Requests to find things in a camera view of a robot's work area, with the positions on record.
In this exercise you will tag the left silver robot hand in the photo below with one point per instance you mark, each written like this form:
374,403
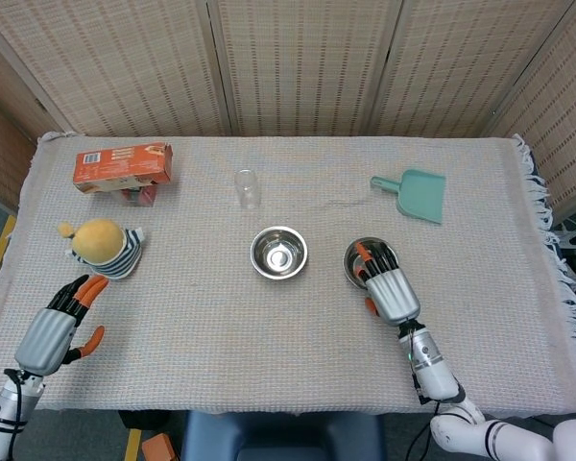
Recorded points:
45,338

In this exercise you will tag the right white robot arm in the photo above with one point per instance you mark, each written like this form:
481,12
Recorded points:
437,370

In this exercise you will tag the yellow plush toy striped shirt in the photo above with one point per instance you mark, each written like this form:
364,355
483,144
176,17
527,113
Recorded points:
98,240

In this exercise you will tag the white floor stand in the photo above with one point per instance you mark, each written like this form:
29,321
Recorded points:
571,238

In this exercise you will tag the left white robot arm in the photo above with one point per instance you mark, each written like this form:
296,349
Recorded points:
5,418

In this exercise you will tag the stainless steel bowl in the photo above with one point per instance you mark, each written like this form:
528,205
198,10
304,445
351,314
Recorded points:
278,247
352,264
278,276

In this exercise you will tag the woven bamboo screen panel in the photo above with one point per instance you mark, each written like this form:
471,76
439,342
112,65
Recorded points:
566,120
125,62
5,144
307,62
461,62

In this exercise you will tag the teal plastic dustpan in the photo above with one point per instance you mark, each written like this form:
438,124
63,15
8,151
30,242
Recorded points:
422,197

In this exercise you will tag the orange cardboard box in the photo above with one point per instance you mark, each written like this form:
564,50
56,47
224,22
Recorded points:
120,165

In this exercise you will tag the clear drinking glass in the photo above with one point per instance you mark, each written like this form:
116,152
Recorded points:
247,192

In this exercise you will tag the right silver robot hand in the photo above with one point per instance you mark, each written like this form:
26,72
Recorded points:
393,295

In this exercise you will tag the orange block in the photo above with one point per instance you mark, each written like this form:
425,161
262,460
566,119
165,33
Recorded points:
158,449

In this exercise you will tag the grey woven tablecloth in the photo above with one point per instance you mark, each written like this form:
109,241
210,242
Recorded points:
221,336

